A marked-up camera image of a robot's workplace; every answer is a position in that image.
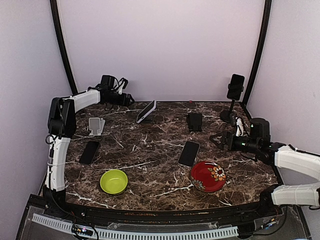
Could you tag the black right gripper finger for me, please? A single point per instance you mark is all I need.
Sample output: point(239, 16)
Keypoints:
point(219, 135)
point(218, 141)

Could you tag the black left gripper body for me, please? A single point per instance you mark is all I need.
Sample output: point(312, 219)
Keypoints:
point(117, 101)

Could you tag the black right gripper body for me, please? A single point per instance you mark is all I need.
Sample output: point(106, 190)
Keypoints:
point(252, 145)

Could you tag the white folding phone stand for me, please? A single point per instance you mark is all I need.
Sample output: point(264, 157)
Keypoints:
point(96, 126)

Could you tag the purple phone dark screen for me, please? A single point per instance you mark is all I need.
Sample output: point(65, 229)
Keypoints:
point(89, 153)

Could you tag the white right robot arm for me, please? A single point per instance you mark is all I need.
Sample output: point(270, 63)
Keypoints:
point(278, 155)

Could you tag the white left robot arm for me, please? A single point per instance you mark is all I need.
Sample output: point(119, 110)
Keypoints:
point(62, 126)

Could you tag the black pole phone stand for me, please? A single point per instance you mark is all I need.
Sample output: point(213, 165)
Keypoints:
point(225, 115)

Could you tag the lavender phone on stand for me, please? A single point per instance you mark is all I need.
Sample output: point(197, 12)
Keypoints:
point(145, 116)

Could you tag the black folding phone stand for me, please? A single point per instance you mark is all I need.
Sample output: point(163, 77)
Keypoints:
point(194, 122)

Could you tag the phone in clear case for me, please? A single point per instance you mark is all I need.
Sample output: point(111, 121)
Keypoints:
point(189, 154)

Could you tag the black phone on pole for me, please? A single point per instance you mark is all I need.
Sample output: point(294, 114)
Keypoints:
point(235, 87)

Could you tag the red floral plate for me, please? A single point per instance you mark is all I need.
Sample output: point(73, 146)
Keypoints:
point(208, 177)

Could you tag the lime green bowl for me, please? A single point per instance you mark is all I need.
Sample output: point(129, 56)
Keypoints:
point(114, 181)

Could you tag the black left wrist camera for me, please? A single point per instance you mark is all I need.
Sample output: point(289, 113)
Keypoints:
point(110, 82)

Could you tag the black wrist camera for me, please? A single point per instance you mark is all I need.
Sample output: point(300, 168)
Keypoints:
point(260, 128)
point(110, 82)

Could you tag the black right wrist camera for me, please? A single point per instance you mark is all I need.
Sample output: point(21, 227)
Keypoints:
point(260, 128)

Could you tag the black left frame post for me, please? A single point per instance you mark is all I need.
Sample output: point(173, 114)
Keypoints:
point(57, 23)

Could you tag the black frame post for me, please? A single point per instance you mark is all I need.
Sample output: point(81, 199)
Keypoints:
point(57, 23)
point(259, 51)

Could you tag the black front rail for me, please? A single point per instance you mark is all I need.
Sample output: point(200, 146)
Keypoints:
point(92, 212)

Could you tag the white slotted cable duct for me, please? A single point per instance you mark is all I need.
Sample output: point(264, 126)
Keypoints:
point(98, 233)

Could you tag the black right frame post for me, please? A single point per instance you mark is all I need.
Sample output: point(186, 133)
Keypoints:
point(259, 51)

